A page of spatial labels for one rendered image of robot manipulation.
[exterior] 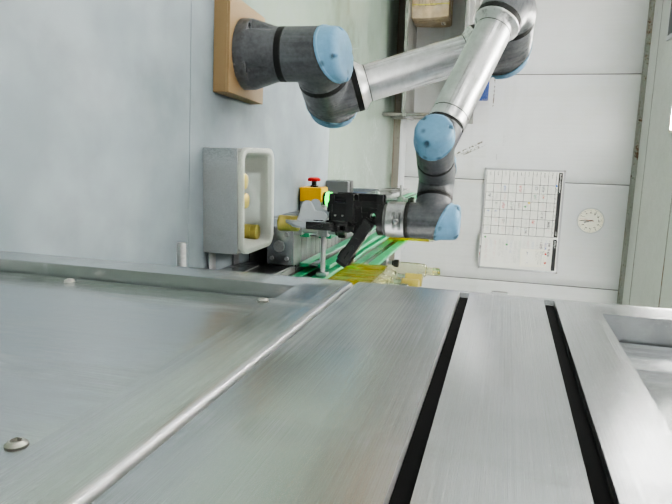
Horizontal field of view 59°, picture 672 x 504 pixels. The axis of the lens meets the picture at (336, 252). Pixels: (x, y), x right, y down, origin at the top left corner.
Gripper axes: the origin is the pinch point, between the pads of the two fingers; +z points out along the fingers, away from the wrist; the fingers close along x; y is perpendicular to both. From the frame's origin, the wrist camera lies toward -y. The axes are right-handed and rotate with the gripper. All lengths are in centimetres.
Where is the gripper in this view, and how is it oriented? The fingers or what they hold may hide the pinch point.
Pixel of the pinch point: (294, 223)
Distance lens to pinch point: 130.8
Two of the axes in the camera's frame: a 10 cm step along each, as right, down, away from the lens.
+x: -2.7, 1.3, -9.5
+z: -9.6, -0.7, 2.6
